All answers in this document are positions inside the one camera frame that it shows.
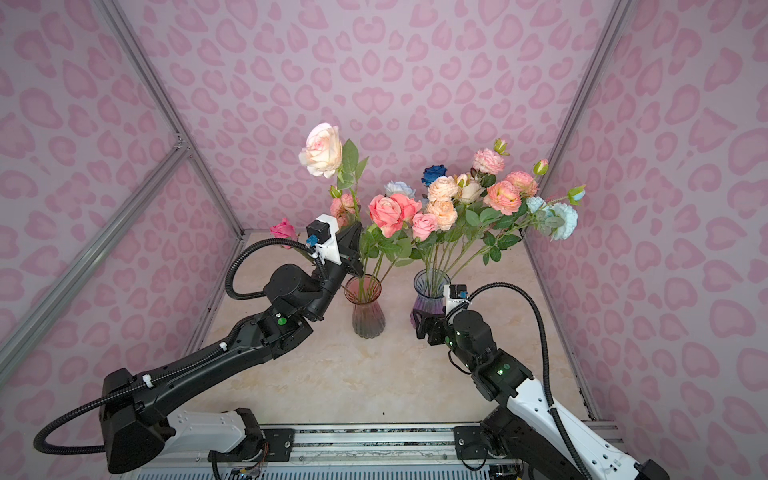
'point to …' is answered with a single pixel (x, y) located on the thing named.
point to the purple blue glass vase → (429, 284)
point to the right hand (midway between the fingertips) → (427, 309)
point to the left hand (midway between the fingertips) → (358, 219)
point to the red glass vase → (365, 291)
